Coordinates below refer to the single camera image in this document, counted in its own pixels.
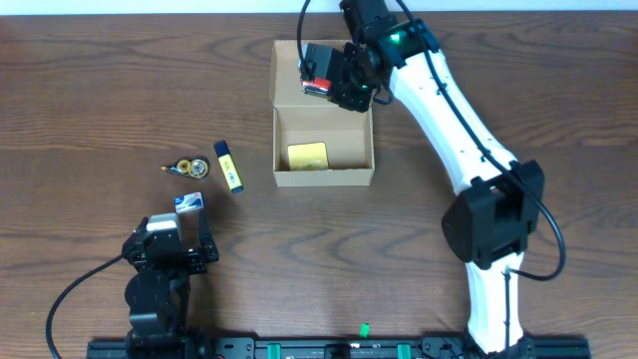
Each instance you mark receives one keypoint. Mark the brown cardboard box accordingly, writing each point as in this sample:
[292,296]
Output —
[300,119]

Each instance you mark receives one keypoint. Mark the small green clip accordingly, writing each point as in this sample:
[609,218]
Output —
[364,330]

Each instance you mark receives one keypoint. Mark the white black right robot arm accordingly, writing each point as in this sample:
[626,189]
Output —
[498,198]

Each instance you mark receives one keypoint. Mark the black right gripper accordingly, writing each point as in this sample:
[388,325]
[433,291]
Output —
[336,87]

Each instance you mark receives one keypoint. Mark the blue white staples box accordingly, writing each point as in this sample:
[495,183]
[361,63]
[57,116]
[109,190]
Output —
[188,202]

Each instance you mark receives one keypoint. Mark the yellow sticky note pad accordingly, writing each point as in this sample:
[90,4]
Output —
[308,157]

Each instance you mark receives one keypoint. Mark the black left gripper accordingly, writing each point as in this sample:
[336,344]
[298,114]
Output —
[186,258]

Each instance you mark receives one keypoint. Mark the red black stapler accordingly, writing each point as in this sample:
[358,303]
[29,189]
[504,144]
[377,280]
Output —
[317,87]

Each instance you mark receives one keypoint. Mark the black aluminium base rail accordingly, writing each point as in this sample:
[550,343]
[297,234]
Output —
[433,347]

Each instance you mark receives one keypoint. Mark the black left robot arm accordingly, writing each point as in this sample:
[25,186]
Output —
[158,295]

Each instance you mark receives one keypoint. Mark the yellow highlighter blue cap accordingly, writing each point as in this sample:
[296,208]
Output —
[228,167]

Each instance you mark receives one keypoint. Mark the correction tape dispenser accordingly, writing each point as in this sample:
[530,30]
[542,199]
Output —
[195,168]

